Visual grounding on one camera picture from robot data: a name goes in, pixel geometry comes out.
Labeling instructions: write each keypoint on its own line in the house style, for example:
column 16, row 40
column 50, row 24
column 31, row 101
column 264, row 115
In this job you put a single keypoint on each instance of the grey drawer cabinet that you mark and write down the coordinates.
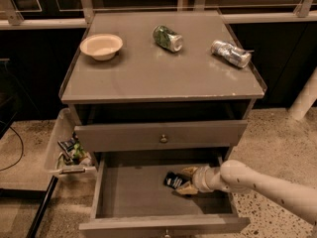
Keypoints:
column 145, row 83

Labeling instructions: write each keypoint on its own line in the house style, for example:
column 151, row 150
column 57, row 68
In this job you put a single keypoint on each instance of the snack packets in bin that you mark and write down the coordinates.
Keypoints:
column 72, row 153

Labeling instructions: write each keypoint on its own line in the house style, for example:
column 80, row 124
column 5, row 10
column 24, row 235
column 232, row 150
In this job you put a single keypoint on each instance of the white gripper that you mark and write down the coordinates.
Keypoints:
column 200, row 178

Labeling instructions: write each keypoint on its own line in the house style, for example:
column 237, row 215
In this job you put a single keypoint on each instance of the metal railing frame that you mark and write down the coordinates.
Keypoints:
column 49, row 14

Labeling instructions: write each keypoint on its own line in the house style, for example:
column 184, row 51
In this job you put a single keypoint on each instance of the open grey middle drawer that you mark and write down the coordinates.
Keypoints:
column 131, row 201

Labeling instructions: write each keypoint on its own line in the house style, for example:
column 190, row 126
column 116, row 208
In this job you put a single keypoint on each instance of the grey upper drawer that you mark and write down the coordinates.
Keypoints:
column 145, row 136

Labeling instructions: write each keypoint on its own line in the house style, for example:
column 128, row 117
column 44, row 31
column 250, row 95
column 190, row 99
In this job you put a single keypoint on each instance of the white paper bowl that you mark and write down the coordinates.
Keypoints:
column 102, row 46

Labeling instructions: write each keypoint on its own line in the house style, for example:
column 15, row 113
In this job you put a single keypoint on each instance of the brass drawer knob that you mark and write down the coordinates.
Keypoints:
column 163, row 139
column 166, row 234

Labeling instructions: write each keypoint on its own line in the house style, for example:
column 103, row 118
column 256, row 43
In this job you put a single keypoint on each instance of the silver blue soda can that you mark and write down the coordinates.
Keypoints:
column 231, row 53

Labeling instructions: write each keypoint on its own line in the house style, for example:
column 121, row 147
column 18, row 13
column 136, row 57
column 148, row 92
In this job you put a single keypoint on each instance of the green soda can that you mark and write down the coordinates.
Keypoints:
column 167, row 38

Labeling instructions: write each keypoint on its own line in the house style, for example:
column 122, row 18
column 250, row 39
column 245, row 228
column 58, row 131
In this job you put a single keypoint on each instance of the brass upper drawer knob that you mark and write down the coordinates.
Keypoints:
column 163, row 139

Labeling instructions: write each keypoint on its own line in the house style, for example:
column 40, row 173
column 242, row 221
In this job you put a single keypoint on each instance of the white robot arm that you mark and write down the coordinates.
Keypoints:
column 280, row 162

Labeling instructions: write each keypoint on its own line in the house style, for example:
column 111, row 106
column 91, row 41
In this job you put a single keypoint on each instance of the blue rxbar blueberry bar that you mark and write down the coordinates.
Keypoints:
column 174, row 181

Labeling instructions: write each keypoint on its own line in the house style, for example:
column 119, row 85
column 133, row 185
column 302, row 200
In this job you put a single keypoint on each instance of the brass middle drawer knob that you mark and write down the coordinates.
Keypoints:
column 166, row 234

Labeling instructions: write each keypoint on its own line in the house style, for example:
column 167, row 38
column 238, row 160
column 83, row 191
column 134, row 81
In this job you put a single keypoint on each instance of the clear plastic bin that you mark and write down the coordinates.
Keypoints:
column 62, row 131

